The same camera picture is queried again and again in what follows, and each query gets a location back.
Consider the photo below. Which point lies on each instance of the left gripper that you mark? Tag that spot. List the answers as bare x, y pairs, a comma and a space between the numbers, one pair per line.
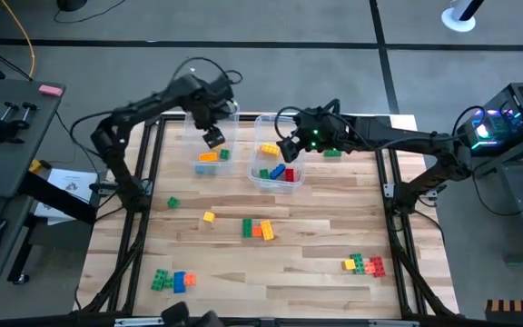
211, 109

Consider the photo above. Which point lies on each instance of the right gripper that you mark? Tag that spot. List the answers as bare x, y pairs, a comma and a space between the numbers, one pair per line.
327, 138

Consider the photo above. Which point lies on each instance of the small green toy block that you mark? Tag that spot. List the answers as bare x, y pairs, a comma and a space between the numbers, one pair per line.
169, 283
224, 154
173, 202

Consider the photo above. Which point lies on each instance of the long yellow toy block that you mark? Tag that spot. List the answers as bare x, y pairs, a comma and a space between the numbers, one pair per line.
267, 230
270, 149

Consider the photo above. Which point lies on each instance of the long red toy block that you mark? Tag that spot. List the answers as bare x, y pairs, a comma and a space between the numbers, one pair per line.
378, 267
289, 175

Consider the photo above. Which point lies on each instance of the long blue toy block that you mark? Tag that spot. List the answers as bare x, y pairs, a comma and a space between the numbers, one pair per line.
179, 282
277, 171

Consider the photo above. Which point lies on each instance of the long green toy block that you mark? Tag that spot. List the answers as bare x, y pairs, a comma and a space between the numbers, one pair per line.
332, 153
358, 264
247, 228
159, 280

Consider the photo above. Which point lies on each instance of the small orange toy block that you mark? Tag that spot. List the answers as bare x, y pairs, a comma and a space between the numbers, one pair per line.
190, 279
257, 231
369, 268

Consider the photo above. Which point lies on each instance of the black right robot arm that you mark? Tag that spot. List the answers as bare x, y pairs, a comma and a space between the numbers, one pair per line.
402, 136

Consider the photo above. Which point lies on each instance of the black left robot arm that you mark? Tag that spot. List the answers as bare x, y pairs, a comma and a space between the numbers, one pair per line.
143, 106

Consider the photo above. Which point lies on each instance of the clear plastic bin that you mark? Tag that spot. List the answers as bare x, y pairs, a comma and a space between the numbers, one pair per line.
232, 163

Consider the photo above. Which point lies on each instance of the clear bin with paper label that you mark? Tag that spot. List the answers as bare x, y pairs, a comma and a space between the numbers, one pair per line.
298, 186

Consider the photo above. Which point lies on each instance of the white paper sheet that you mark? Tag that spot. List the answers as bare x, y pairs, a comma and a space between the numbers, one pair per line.
73, 181

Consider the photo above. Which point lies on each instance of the pink eraser block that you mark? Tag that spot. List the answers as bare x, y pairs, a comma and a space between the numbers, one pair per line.
51, 90

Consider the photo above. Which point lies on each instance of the small yellow object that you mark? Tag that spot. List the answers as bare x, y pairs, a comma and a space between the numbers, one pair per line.
35, 165

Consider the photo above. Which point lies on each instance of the black chair base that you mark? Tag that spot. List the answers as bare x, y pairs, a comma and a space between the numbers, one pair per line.
72, 3

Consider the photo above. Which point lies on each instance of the black desk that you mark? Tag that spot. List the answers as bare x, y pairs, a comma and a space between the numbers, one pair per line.
16, 93

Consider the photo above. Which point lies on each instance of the black desk clamp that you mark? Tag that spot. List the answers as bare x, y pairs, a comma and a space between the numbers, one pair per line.
5, 129

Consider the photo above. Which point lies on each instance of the white stand base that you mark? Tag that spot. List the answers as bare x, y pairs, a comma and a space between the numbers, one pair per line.
456, 20

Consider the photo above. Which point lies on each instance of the orange black striped object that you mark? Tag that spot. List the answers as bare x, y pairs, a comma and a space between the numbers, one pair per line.
516, 313

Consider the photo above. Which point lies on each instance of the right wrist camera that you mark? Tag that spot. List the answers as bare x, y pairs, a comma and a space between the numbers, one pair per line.
311, 119

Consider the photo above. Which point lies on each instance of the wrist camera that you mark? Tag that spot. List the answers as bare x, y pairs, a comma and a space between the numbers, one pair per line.
311, 119
223, 86

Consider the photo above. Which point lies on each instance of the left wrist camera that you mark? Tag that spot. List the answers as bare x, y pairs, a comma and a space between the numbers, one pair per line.
223, 86

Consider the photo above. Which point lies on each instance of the black metal table frame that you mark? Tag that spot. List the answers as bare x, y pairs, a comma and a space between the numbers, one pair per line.
311, 320

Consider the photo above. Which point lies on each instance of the silver metal bracket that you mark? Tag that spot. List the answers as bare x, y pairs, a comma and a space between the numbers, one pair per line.
393, 323
140, 321

